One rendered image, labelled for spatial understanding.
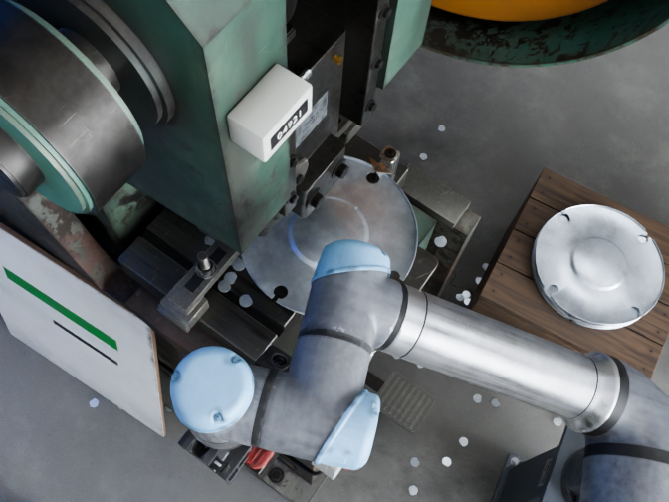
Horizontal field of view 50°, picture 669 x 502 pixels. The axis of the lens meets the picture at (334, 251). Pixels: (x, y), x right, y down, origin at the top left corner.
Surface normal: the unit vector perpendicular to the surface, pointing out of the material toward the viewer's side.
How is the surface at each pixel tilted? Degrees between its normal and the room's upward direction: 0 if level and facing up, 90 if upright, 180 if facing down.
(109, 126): 64
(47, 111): 41
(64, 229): 74
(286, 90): 0
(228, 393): 0
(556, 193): 0
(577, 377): 22
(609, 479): 48
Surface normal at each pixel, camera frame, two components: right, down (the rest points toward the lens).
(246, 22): 0.81, 0.55
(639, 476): -0.25, -0.45
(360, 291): 0.32, -0.32
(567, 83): 0.04, -0.40
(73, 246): 0.79, 0.41
